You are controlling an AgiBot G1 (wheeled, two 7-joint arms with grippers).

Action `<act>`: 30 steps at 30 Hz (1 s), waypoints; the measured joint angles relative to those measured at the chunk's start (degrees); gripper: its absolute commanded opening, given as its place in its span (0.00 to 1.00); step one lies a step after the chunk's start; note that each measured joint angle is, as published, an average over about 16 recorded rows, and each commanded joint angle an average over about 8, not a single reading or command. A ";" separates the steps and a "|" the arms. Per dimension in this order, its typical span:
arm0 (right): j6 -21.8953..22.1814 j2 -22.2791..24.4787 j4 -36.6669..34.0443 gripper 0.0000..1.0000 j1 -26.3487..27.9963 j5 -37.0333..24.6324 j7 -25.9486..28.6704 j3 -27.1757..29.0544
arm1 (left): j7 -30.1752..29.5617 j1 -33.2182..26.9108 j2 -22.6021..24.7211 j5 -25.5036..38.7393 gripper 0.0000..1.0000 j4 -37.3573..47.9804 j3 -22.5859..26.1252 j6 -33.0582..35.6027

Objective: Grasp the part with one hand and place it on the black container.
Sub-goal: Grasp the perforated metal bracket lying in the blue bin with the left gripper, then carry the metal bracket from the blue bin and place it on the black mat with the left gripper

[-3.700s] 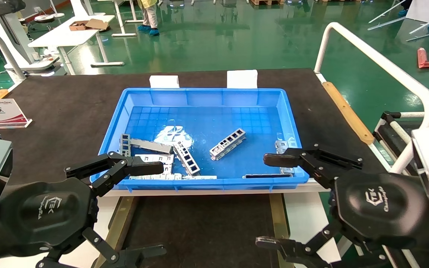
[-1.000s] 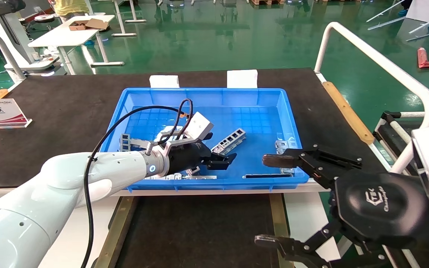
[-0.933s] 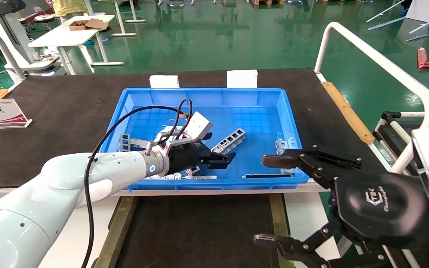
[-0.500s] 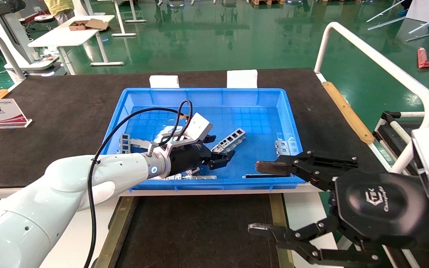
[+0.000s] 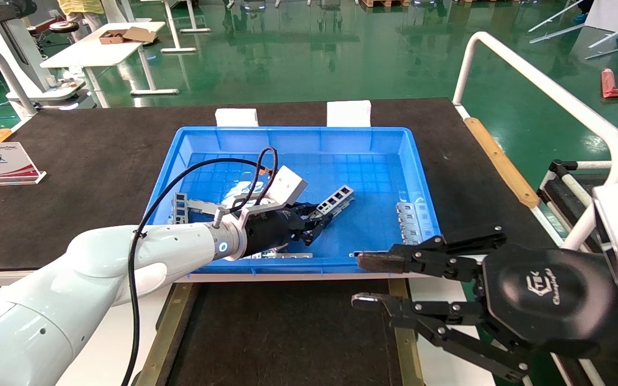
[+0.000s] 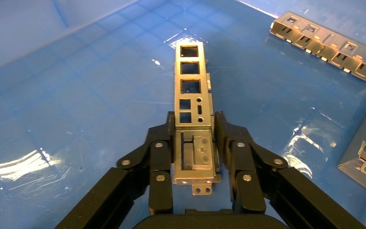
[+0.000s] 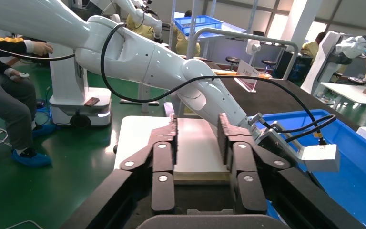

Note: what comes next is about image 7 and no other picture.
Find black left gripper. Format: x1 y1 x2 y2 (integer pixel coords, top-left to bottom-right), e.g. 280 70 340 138
258 135 297 163

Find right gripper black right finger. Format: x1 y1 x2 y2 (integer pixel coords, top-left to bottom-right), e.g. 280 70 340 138
217 113 293 216

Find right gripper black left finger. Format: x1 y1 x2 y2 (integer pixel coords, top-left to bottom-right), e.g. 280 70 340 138
119 113 179 216

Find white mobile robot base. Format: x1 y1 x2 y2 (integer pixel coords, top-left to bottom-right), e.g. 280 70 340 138
48 41 113 129

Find black table mat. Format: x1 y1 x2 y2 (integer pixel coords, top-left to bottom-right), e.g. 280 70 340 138
202 60 360 131

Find acrylic sign with red print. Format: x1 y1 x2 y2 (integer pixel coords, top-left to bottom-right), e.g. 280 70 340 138
234 59 260 93

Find round black stool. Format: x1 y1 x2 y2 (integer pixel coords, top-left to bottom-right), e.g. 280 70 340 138
225 56 241 72
261 59 277 74
347 76 366 86

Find blue plastic bin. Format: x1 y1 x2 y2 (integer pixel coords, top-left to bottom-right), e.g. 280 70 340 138
258 109 366 229

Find short wooden edge strip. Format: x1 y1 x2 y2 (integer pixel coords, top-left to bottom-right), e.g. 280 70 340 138
213 69 238 77

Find white background table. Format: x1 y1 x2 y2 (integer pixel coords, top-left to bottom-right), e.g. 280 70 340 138
319 81 366 110

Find small brown flat item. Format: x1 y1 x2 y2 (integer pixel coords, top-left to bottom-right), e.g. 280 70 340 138
84 97 101 108

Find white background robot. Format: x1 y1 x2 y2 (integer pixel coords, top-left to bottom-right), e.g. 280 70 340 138
300 24 366 95

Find blue bin on shelf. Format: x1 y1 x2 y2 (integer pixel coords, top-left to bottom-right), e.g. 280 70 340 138
173 15 224 36

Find seated operator in dark clothes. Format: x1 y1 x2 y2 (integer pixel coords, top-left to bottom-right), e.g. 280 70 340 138
0 34 56 168

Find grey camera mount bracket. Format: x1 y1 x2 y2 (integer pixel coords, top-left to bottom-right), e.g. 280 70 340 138
258 121 307 162

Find short black camera cable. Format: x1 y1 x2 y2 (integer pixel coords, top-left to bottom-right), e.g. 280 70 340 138
258 114 337 144

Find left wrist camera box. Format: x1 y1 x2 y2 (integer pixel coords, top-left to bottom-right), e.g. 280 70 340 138
297 144 341 173

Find long black camera cable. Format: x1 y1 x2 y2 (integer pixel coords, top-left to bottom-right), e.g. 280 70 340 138
100 22 328 146

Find grey tube guard rail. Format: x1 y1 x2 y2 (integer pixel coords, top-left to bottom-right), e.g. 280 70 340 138
185 27 299 81

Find thin black cable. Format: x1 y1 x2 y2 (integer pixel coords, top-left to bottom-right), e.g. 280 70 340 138
0 40 76 61

